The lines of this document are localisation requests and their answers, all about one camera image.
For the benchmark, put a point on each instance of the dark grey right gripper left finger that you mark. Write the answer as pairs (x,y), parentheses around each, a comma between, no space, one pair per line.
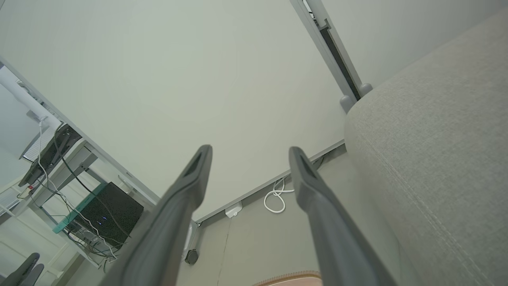
(170,222)

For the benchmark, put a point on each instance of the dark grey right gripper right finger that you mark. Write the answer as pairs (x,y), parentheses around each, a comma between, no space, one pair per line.
(329,230)

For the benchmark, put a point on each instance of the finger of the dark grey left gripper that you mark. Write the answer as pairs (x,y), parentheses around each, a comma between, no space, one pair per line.
(35,275)
(22,268)

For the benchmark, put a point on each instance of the light grey fabric sofa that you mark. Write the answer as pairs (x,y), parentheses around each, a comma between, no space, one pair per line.
(436,159)

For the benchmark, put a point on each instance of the black caster wheel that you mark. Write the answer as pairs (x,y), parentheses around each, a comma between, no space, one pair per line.
(191,257)

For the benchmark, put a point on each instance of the black computer tower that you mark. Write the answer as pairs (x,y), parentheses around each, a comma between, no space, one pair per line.
(115,210)

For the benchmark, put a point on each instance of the teal flat board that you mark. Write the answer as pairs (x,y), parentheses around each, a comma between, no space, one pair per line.
(79,208)

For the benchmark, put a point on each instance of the white round pole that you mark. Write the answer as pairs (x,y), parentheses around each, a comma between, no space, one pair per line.
(24,97)

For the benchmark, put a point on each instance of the small white wall box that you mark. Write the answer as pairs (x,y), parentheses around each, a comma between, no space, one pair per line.
(234,209)

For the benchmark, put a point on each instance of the grey partition frame post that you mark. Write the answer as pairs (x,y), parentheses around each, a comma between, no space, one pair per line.
(365,89)
(346,104)

